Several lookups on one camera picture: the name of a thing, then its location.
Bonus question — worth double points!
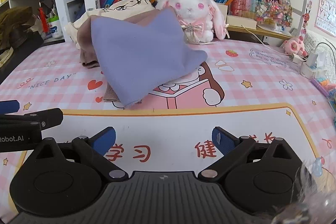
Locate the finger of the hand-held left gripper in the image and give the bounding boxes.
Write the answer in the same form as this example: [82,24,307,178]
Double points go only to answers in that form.
[0,100,20,115]
[0,108,64,132]

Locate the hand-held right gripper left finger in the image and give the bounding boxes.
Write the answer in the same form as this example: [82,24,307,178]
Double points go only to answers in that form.
[33,126,129,180]

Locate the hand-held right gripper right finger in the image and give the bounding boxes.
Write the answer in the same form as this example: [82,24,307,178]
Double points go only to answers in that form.
[198,126,302,180]

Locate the purple and brown sweater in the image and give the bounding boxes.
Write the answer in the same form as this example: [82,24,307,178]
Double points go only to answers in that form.
[77,7,208,109]

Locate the beige webbing belt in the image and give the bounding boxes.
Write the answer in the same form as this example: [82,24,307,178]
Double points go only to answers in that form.
[0,47,14,67]

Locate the pink checkered table mat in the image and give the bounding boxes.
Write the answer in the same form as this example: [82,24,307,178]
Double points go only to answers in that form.
[0,39,336,214]

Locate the white jar with blue label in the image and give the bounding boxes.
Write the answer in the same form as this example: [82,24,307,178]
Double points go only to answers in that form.
[47,15,65,40]

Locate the olive brown cloth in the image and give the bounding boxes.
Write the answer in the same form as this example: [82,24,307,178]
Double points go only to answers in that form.
[0,6,40,52]

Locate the red bottle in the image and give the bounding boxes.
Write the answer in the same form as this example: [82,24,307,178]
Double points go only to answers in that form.
[37,2,48,33]

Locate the pale fluffy sleeve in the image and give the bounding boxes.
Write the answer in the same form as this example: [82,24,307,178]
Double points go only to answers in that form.
[270,157,336,224]

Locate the white power strip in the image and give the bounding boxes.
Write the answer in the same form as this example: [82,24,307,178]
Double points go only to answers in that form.
[290,52,328,80]

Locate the pastel stationery heap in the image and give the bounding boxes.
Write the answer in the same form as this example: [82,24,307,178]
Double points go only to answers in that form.
[311,76,336,109]

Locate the small pink plush toy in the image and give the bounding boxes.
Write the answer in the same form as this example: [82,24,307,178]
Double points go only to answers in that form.
[282,35,308,57]

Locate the white flat box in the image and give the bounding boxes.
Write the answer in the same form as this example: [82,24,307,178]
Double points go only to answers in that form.
[226,16,258,30]

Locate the cream garment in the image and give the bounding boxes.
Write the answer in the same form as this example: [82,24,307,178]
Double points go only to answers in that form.
[64,0,155,50]

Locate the white and pink bunny plush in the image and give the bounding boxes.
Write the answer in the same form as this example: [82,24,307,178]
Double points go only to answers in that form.
[155,0,227,45]

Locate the colourful bead charms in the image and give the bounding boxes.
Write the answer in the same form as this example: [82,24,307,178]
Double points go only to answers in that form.
[255,0,294,30]

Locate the white cable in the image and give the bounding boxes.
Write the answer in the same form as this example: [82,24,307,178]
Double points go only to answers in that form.
[241,25,336,58]

